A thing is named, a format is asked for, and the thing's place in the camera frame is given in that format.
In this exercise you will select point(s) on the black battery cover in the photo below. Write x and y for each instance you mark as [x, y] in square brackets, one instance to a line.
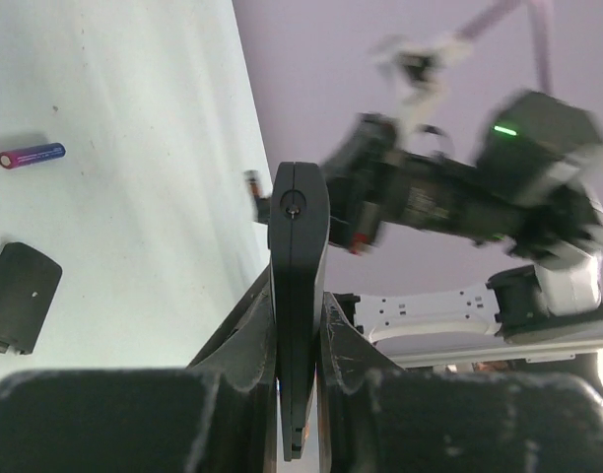
[28, 283]

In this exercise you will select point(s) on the purple blue battery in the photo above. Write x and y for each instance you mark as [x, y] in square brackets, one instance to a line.
[29, 156]

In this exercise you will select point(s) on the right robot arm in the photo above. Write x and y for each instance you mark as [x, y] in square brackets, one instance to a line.
[524, 186]

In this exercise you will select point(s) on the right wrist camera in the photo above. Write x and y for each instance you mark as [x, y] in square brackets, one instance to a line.
[413, 72]

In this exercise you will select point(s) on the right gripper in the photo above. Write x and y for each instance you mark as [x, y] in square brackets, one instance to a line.
[356, 175]

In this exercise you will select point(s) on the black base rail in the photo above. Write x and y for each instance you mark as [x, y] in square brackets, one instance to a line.
[231, 323]

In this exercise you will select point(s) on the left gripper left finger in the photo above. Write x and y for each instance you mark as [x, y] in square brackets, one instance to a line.
[218, 416]

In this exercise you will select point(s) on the black remote control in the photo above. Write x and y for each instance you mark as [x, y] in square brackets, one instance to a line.
[297, 235]

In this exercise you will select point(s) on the black silver battery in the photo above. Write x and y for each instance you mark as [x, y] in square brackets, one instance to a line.
[253, 183]

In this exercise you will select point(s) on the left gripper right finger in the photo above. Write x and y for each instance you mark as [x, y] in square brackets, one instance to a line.
[376, 417]

